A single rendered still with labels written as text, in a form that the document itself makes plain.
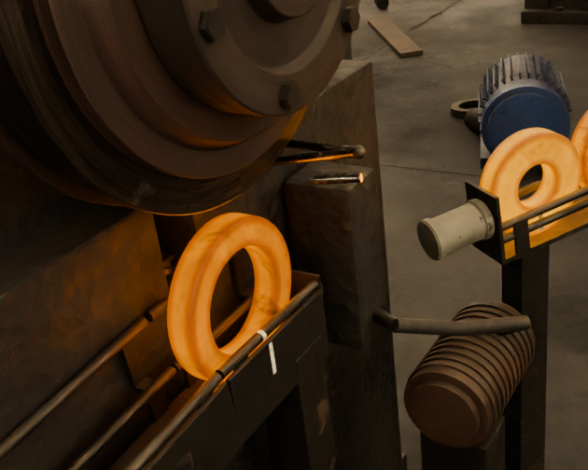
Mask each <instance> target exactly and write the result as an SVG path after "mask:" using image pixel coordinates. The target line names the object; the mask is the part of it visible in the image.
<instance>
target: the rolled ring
mask: <svg viewBox="0 0 588 470"><path fill-rule="evenodd" d="M242 248H245V249H246V251H247V252H248V254H249V256H250V258H251V261H252V264H253V268H254V275H255V287H254V296H253V300H252V304H251V308H250V311H249V314H248V315H247V318H246V320H245V323H244V325H243V327H242V328H241V330H240V331H239V333H238V334H237V335H236V337H235V338H234V339H233V340H232V341H231V342H230V343H228V344H227V345H226V346H224V347H222V348H220V349H219V348H218V346H217V345H216V343H215V341H214V338H213V335H212V331H211V325H210V307H211V300H212V295H213V292H214V288H215V285H216V282H217V278H218V276H219V274H220V272H221V271H222V269H223V267H224V266H225V264H226V263H227V262H228V260H229V259H230V258H231V257H232V256H233V255H234V254H235V253H236V252H237V251H239V250H240V249H242ZM290 291H291V265H290V258H289V253H288V249H287V245H286V242H285V240H284V238H283V236H282V234H281V232H280V231H279V230H278V228H277V227H276V226H275V225H274V224H273V223H271V222H270V221H269V220H267V219H265V218H263V217H260V216H256V215H251V214H241V213H226V214H222V215H219V216H217V217H215V218H213V219H211V220H210V221H208V222H207V223H206V224H205V225H203V226H202V227H201V228H200V229H199V230H198V231H197V232H196V234H195V235H194V236H193V237H192V239H191V240H190V241H189V243H188V245H187V247H186V248H185V250H184V252H183V254H182V256H181V257H180V259H179V261H178V263H177V266H176V269H175V273H174V276H173V280H172V283H171V287H170V292H169V297H168V305H167V328H168V335H169V340H170V343H171V347H172V350H173V352H174V355H175V358H176V359H177V361H178V363H179V364H180V365H181V366H182V367H183V368H184V369H185V370H186V371H187V372H188V373H189V374H190V375H192V376H194V377H196V378H199V379H202V380H207V379H208V378H209V377H210V376H211V375H212V374H213V373H214V372H216V370H217V369H218V368H219V367H220V366H221V365H222V364H223V363H224V362H226V361H227V360H228V359H229V358H230V357H231V356H232V355H233V354H234V353H235V352H236V351H237V350H238V349H239V348H240V347H241V346H243V345H244V344H245V343H246V342H247V341H248V340H249V339H250V338H251V337H252V336H253V335H254V334H255V333H256V332H257V331H258V330H260V329H261V328H262V327H263V326H264V325H265V324H266V323H267V322H268V321H269V320H270V319H271V318H272V317H273V316H274V315H276V314H277V313H278V312H279V311H280V310H281V309H282V308H283V307H284V306H285V305H286V304H287V303H288V302H289V299H290Z"/></svg>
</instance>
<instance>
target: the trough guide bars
mask: <svg viewBox="0 0 588 470"><path fill-rule="evenodd" d="M541 180H542V179H540V180H538V181H537V182H534V183H532V184H530V185H527V186H525V187H521V188H519V189H518V197H519V198H520V197H523V196H524V195H526V194H529V193H531V192H533V191H536V190H538V188H539V186H540V183H541ZM585 195H588V186H586V187H582V188H580V189H577V190H575V191H573V192H571V193H568V194H566V195H565V196H562V197H560V198H558V199H555V200H552V201H549V202H547V203H545V204H543V205H540V206H539V207H537V208H534V209H532V210H530V211H527V212H525V213H523V214H519V215H517V216H515V217H513V218H511V219H509V220H506V221H504V222H502V231H505V230H507V229H509V228H513V231H511V232H508V233H506V234H504V235H503V240H504V243H507V242H510V241H512V240H514V246H515V254H516V255H517V258H518V259H520V258H522V257H525V256H528V255H530V254H531V250H530V240H529V232H532V231H534V230H536V229H538V228H542V227H544V226H547V225H549V224H551V223H552V222H555V221H557V220H559V219H561V218H564V217H566V216H568V215H570V214H574V213H576V212H578V211H580V210H582V209H584V208H586V207H588V198H587V199H584V200H581V201H579V202H576V203H574V204H572V205H570V206H568V207H566V208H564V209H561V210H559V211H557V212H555V213H552V214H549V215H546V216H544V217H542V218H541V219H538V220H536V221H534V222H532V223H529V224H528V220H530V219H532V218H535V217H537V216H539V215H541V214H545V213H547V212H550V211H551V210H553V209H555V208H558V207H560V206H562V205H565V204H567V203H569V202H571V201H574V200H576V199H579V198H581V197H583V196H585Z"/></svg>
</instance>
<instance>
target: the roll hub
mask: <svg viewBox="0 0 588 470"><path fill-rule="evenodd" d="M359 2H360V0H136V3H137V5H138V9H139V12H140V15H141V18H142V21H143V23H144V25H145V28H146V31H147V34H148V37H149V39H150V41H151V43H152V46H153V48H154V49H155V51H156V53H157V54H158V56H159V58H160V60H161V62H162V64H163V65H164V67H165V68H166V70H167V71H168V72H169V74H170V75H171V77H172V78H173V79H174V80H175V82H176V83H177V84H178V85H179V86H180V87H181V88H182V89H183V90H184V91H185V92H186V93H187V94H188V95H189V96H190V97H192V98H193V99H194V100H196V101H197V102H199V103H200V104H203V105H205V106H207V107H209V108H211V109H214V110H217V111H219V112H224V113H233V114H243V115H253V116H264V117H282V116H287V115H290V114H293V113H295V112H297V111H299V110H301V109H303V107H305V106H306V105H308V104H309V103H310V102H311V101H313V100H314V99H315V98H316V97H317V96H318V95H319V94H320V92H321V91H322V90H323V89H324V88H325V87H326V86H327V85H328V83H329V82H330V80H331V79H332V77H333V76H334V74H335V72H336V71H337V69H338V67H339V65H340V63H341V61H342V59H343V55H344V53H345V52H346V49H347V47H348V44H349V41H350V38H351V35H352V33H353V32H352V33H347V32H346V31H345V30H344V28H343V25H342V17H343V9H344V8H346V7H349V6H357V10H358V8H359ZM212 7H219V8H220V10H221V12H222V14H223V15H224V17H225V19H226V21H227V23H226V29H225V34H224V37H223V38H221V39H219V40H218V41H216V42H207V41H206V40H205V38H204V36H203V34H202V32H201V31H200V23H201V17H202V13H203V11H206V10H207V9H210V8H212ZM289 80H295V81H296V82H297V84H298V86H299V88H300V90H301V98H300V104H299V105H298V106H297V107H295V108H293V109H292V110H285V108H284V106H282V104H281V102H280V100H279V97H280V91H281V86H282V85H283V84H285V83H286V82H288V81H289Z"/></svg>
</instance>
